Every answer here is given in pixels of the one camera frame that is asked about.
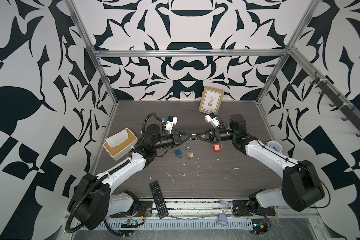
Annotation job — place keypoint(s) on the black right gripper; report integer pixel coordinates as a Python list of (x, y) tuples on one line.
[(216, 136)]

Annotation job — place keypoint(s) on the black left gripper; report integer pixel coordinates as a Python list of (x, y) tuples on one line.
[(177, 141)]

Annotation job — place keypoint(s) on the red padlock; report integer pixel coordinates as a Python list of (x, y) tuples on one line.
[(218, 148)]

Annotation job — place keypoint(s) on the brass padlock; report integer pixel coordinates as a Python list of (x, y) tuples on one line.
[(189, 153)]

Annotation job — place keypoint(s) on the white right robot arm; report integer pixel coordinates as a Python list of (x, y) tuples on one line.
[(301, 186)]

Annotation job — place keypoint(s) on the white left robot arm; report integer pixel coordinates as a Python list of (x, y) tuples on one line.
[(92, 201)]

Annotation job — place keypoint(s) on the blue padlock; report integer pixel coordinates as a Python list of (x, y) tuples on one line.
[(177, 152)]

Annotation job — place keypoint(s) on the white alarm clock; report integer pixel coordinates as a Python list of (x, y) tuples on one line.
[(276, 146)]

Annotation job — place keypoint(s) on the black remote control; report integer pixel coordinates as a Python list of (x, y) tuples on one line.
[(159, 200)]

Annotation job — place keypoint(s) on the purple hourglass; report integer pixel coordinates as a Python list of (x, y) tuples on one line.
[(223, 219)]

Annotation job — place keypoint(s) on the left circuit board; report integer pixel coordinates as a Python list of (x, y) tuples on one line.
[(132, 223)]

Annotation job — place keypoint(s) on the circuit board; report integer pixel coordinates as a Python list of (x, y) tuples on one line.
[(261, 227), (132, 223)]

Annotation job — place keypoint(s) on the right circuit board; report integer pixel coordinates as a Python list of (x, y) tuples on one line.
[(261, 227)]

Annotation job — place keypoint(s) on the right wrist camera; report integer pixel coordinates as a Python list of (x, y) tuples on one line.
[(213, 120)]

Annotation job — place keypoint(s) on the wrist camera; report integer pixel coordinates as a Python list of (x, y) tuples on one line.
[(169, 123), (213, 120)]

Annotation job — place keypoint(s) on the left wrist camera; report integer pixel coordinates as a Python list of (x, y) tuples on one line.
[(169, 123)]

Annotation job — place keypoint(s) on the gold picture frame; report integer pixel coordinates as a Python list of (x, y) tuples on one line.
[(211, 100)]

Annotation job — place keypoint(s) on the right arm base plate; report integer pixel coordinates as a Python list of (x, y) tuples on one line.
[(246, 207)]

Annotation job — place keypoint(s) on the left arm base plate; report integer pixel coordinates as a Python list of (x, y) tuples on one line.
[(143, 208)]

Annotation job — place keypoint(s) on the white slotted cable duct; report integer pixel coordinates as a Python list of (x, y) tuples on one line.
[(189, 224)]

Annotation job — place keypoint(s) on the grey wall hook rack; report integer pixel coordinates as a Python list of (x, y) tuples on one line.
[(338, 100)]

